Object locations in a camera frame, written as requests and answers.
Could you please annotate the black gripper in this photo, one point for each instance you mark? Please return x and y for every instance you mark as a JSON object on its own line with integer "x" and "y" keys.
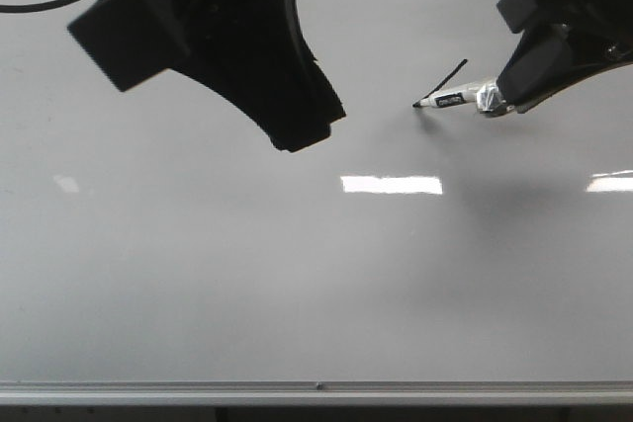
{"x": 250, "y": 52}
{"x": 564, "y": 42}

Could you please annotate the taped whiteboard marker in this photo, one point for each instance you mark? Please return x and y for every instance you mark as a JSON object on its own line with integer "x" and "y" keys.
{"x": 485, "y": 94}

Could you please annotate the white whiteboard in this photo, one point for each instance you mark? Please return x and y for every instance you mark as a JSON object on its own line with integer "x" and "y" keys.
{"x": 158, "y": 235}

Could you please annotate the aluminium whiteboard tray rail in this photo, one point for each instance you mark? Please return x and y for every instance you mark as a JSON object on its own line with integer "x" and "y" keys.
{"x": 316, "y": 393}

